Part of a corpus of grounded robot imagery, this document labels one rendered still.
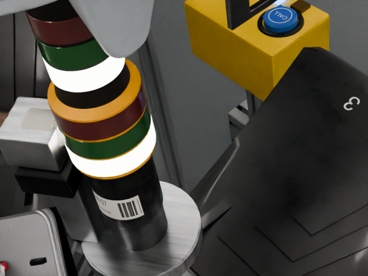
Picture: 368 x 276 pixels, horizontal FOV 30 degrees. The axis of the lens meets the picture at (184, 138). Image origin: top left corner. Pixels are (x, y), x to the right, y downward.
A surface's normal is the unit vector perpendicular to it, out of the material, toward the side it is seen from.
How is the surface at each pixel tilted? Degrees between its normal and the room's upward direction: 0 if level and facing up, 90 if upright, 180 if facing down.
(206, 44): 90
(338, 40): 90
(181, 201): 0
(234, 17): 91
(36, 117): 7
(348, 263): 15
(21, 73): 40
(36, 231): 48
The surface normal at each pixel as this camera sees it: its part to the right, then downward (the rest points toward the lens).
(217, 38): -0.75, 0.55
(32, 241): -0.44, 0.07
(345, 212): 0.09, -0.59
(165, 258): -0.14, -0.66
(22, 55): -0.25, -0.03
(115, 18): 0.73, 0.44
